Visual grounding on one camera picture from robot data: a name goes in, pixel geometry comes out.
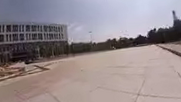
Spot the street lamp pole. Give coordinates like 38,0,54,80
88,30,95,45

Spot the pale concrete slab plaza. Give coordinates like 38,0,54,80
0,40,181,102

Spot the row of dark trees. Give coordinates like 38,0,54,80
66,11,181,57

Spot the white curved building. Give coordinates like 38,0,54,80
0,12,72,65

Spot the bare earth planting bed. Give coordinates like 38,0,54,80
0,57,52,84

